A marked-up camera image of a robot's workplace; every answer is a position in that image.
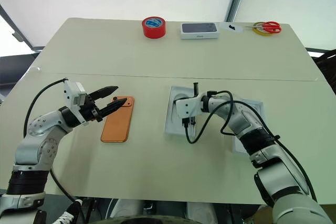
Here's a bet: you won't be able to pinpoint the red tape roll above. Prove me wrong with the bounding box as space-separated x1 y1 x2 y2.
141 16 166 39

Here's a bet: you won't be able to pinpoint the red-handled scissors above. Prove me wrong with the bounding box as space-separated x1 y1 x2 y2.
245 21 282 34

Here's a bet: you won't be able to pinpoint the black frame bar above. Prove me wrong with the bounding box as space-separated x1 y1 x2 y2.
0 3 46 52

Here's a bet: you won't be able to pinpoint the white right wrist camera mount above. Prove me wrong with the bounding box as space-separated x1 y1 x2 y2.
175 92 205 120

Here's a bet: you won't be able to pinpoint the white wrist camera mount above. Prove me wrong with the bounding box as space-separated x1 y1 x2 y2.
175 92 205 120
64 79 88 126

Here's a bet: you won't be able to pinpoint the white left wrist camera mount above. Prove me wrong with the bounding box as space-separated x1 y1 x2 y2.
64 79 88 126

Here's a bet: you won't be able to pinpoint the sealed white phone box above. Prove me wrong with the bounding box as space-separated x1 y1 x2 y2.
180 22 221 40

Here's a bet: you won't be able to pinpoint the orange smartphone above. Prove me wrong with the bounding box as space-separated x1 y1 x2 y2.
100 95 135 143

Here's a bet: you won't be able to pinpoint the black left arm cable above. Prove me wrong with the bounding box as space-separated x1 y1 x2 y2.
23 78 79 206

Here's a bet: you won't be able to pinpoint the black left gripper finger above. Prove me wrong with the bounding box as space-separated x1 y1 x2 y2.
90 85 119 102
97 98 129 118

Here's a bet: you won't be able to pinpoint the white paper slip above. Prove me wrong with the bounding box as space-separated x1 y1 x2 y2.
219 22 244 33

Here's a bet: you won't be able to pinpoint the yellow tape roll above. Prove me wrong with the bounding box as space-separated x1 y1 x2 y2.
252 22 274 37

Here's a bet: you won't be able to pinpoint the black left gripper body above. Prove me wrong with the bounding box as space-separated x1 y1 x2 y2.
78 94 104 123

